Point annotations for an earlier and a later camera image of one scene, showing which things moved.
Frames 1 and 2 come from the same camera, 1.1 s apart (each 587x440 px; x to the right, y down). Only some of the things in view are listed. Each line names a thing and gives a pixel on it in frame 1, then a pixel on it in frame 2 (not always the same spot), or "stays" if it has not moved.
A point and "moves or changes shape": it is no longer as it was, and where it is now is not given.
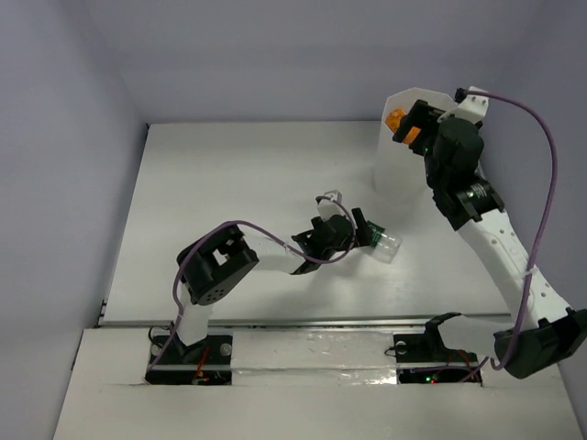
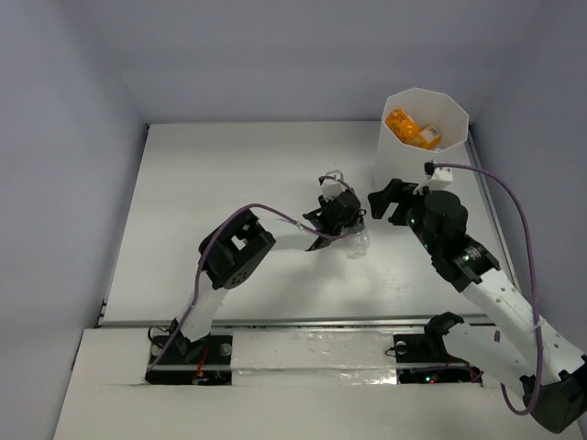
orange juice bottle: (393, 119) stays
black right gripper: (425, 116) → (397, 190)
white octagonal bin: (400, 171) stays
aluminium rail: (137, 319) stays
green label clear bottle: (384, 244) moves or changes shape
